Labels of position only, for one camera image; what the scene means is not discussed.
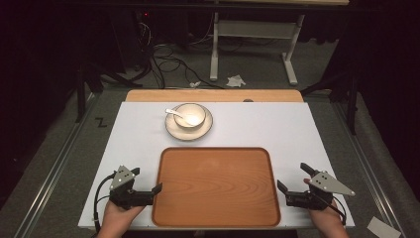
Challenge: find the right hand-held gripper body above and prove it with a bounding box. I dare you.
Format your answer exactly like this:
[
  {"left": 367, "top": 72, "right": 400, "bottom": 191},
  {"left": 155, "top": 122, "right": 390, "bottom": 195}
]
[{"left": 284, "top": 170, "right": 357, "bottom": 211}]

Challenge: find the white ceramic spoon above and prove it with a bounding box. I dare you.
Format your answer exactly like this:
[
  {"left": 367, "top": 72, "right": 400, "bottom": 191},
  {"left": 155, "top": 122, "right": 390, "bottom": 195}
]
[{"left": 164, "top": 108, "right": 198, "bottom": 128}]

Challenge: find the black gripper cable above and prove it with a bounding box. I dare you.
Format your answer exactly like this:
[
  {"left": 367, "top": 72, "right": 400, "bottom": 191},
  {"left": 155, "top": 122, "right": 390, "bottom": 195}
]
[
  {"left": 331, "top": 195, "right": 348, "bottom": 226},
  {"left": 93, "top": 174, "right": 117, "bottom": 234}
]

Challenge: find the white paper sheet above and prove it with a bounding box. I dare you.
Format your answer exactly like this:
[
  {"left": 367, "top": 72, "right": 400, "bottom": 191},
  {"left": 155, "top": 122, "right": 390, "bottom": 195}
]
[{"left": 366, "top": 215, "right": 402, "bottom": 238}]

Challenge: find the white metal desk frame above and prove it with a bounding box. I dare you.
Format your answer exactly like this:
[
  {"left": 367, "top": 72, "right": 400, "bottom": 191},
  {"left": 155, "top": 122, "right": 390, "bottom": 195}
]
[{"left": 209, "top": 0, "right": 351, "bottom": 87}]

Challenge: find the large crumpled white tissue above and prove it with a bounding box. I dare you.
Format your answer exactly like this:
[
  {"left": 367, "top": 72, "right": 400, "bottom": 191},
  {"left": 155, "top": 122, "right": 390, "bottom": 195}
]
[{"left": 226, "top": 74, "right": 248, "bottom": 88}]

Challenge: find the bundle of black floor cables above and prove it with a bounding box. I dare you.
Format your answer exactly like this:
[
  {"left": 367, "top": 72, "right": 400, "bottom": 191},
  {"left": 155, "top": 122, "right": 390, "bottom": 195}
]
[{"left": 136, "top": 13, "right": 226, "bottom": 90}]

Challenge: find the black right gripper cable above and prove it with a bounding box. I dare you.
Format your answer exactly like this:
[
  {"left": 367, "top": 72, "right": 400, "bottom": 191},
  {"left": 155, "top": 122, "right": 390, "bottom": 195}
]
[{"left": 331, "top": 195, "right": 348, "bottom": 226}]

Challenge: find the person's right hand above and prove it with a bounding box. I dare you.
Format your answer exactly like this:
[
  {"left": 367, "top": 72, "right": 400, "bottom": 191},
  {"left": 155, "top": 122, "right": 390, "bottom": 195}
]
[{"left": 302, "top": 178, "right": 347, "bottom": 234}]

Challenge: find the cream bowl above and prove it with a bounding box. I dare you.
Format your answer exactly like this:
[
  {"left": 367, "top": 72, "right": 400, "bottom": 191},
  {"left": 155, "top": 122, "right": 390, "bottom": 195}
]
[{"left": 172, "top": 102, "right": 208, "bottom": 130}]

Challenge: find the aluminium floor rail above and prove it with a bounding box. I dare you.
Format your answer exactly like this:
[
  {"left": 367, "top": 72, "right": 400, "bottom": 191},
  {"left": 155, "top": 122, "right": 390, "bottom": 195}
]
[
  {"left": 13, "top": 93, "right": 101, "bottom": 238},
  {"left": 331, "top": 100, "right": 406, "bottom": 238}
]

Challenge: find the cream plate with dark rim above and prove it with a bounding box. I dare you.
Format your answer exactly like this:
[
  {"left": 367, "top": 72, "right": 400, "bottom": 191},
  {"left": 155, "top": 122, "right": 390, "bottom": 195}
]
[{"left": 164, "top": 104, "right": 214, "bottom": 142}]

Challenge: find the black metal stand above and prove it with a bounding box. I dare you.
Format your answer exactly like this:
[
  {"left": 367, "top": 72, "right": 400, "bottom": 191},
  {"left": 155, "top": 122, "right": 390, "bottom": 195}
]
[
  {"left": 74, "top": 61, "right": 144, "bottom": 124},
  {"left": 299, "top": 70, "right": 362, "bottom": 136}
]

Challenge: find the wooden tray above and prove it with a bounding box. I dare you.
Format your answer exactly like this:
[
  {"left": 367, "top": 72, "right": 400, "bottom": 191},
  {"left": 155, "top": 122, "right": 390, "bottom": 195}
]
[{"left": 152, "top": 147, "right": 282, "bottom": 228}]

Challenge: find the person's left hand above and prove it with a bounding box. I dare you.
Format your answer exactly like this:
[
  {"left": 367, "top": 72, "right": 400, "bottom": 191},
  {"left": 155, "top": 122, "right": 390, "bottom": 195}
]
[{"left": 100, "top": 199, "right": 147, "bottom": 234}]

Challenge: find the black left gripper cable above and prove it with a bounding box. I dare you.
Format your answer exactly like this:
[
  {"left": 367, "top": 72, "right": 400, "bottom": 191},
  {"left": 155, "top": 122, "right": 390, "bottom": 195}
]
[{"left": 93, "top": 174, "right": 117, "bottom": 234}]

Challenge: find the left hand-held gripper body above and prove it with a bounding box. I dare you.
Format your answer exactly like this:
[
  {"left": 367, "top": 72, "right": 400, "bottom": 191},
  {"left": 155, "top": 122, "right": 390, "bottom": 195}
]
[{"left": 108, "top": 165, "right": 155, "bottom": 210}]

